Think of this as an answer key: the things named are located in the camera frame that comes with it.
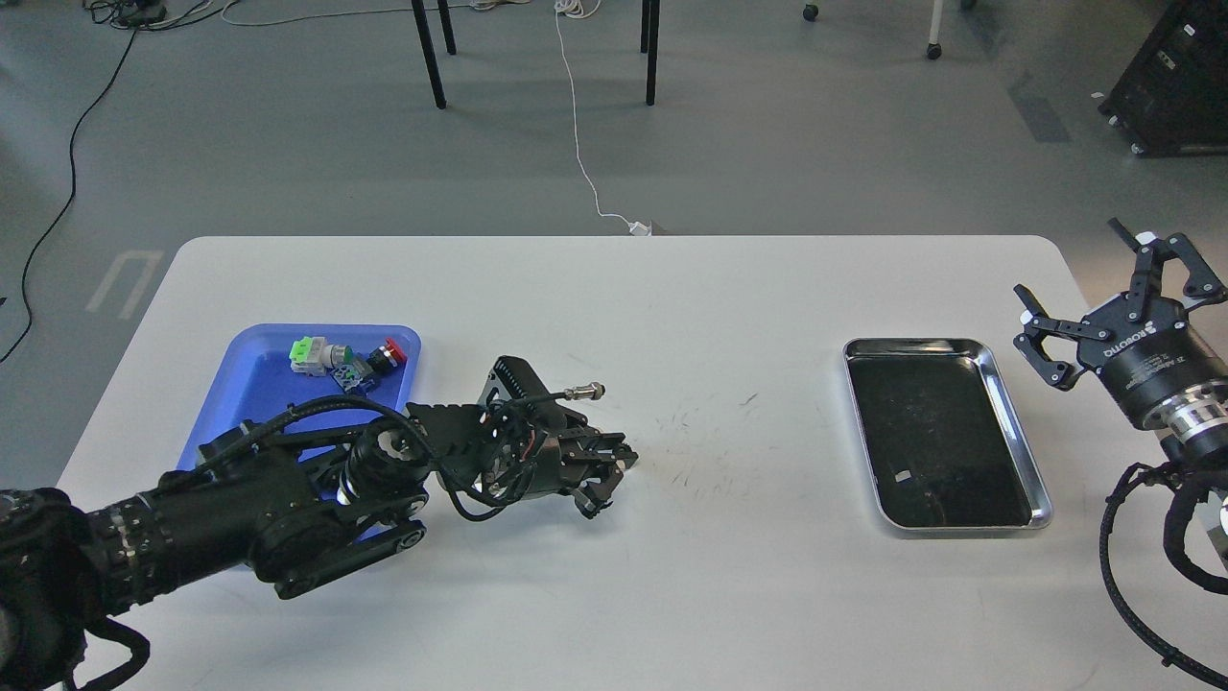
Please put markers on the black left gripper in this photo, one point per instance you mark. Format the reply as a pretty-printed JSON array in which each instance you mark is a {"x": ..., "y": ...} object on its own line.
[{"x": 519, "y": 441}]

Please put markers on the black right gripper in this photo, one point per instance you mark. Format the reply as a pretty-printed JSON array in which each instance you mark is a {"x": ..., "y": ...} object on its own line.
[{"x": 1161, "y": 365}]

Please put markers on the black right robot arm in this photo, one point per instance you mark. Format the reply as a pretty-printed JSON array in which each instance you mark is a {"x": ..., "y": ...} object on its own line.
[{"x": 1194, "y": 471}]

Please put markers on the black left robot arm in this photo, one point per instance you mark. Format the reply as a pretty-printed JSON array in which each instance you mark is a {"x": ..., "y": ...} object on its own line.
[{"x": 328, "y": 487}]

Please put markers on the black equipment case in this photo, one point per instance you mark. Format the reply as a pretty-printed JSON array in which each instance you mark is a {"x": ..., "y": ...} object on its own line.
[{"x": 1172, "y": 98}]

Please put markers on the shiny metal tray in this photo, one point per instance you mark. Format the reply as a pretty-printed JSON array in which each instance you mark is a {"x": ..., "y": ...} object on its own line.
[{"x": 944, "y": 447}]

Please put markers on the black blue contact block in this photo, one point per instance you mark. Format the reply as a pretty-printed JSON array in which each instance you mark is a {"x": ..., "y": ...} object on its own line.
[{"x": 356, "y": 378}]

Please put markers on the white chair leg with caster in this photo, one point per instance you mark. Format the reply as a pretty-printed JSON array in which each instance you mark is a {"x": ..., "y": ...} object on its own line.
[{"x": 934, "y": 49}]

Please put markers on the blue plastic tray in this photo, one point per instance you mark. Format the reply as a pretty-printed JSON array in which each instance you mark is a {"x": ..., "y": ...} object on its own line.
[{"x": 255, "y": 380}]

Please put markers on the black table leg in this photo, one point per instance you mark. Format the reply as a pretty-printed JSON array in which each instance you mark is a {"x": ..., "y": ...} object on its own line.
[
  {"x": 652, "y": 54},
  {"x": 448, "y": 31},
  {"x": 425, "y": 38},
  {"x": 644, "y": 26}
]

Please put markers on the black table leg rear right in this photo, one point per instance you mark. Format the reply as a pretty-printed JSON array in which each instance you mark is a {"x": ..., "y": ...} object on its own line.
[{"x": 644, "y": 26}]

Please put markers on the black table leg rear left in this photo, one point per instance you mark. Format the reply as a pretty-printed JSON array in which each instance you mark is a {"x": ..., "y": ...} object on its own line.
[{"x": 448, "y": 31}]

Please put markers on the red push button switch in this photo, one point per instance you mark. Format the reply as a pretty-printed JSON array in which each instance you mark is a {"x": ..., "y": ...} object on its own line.
[{"x": 386, "y": 358}]

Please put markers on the green white terminal switch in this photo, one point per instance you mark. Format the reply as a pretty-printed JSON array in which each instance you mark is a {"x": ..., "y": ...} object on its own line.
[{"x": 316, "y": 356}]

